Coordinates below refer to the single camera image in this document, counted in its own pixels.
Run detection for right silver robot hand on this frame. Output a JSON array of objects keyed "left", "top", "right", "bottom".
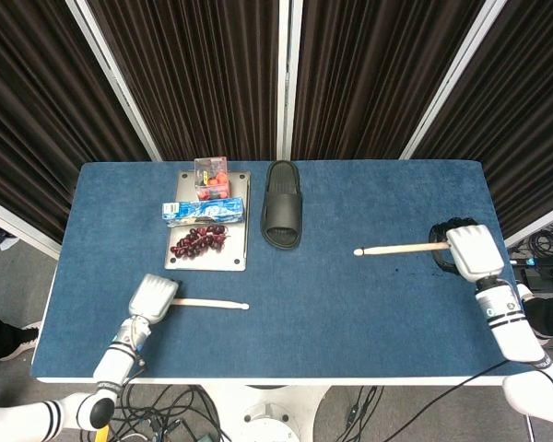
[{"left": 428, "top": 215, "right": 506, "bottom": 283}]

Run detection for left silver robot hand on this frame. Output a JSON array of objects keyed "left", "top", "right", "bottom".
[{"left": 127, "top": 273, "right": 182, "bottom": 326}]

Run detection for plain white drumstick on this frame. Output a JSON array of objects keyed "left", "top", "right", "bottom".
[{"left": 170, "top": 297, "right": 251, "bottom": 311}]

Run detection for white drumstick with black ring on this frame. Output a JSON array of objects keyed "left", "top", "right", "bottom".
[{"left": 353, "top": 242, "right": 451, "bottom": 257}]

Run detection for grey closed laptop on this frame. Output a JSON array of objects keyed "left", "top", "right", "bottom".
[{"left": 164, "top": 169, "right": 252, "bottom": 272}]

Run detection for dark red grape bunch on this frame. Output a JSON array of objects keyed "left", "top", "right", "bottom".
[{"left": 169, "top": 224, "right": 229, "bottom": 259}]

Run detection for black power strip lit switches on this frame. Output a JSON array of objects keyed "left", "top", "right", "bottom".
[{"left": 509, "top": 255, "right": 553, "bottom": 269}]

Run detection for black floor pedal box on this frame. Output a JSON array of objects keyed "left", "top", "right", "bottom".
[{"left": 520, "top": 266, "right": 553, "bottom": 290}]

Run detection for blue toothpaste box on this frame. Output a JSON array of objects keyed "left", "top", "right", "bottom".
[{"left": 160, "top": 196, "right": 245, "bottom": 229}]

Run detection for clear box with orange pieces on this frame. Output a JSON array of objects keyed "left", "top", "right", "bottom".
[{"left": 194, "top": 156, "right": 230, "bottom": 202}]

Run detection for white sneaker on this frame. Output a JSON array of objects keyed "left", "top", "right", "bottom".
[{"left": 2, "top": 320, "right": 41, "bottom": 363}]

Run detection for dark pleated curtain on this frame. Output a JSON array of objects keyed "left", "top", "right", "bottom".
[
  {"left": 0, "top": 0, "right": 154, "bottom": 245},
  {"left": 412, "top": 0, "right": 553, "bottom": 240},
  {"left": 86, "top": 0, "right": 282, "bottom": 161},
  {"left": 290, "top": 0, "right": 488, "bottom": 160}
]

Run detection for blue table cloth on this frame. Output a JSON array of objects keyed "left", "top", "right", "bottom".
[{"left": 30, "top": 159, "right": 552, "bottom": 379}]

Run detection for black rubber slipper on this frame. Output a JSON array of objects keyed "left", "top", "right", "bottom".
[{"left": 260, "top": 159, "right": 303, "bottom": 250}]

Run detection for white frame rail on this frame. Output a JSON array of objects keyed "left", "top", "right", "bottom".
[
  {"left": 504, "top": 200, "right": 553, "bottom": 250},
  {"left": 0, "top": 192, "right": 64, "bottom": 260}
]

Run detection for black cable bundle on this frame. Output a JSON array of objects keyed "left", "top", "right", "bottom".
[
  {"left": 112, "top": 381, "right": 241, "bottom": 442},
  {"left": 509, "top": 219, "right": 553, "bottom": 259}
]

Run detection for long black cable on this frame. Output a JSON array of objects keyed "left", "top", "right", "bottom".
[{"left": 381, "top": 360, "right": 513, "bottom": 442}]

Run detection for white frame post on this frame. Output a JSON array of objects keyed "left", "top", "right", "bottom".
[
  {"left": 398, "top": 0, "right": 511, "bottom": 161},
  {"left": 276, "top": 0, "right": 304, "bottom": 161},
  {"left": 65, "top": 0, "right": 163, "bottom": 162}
]

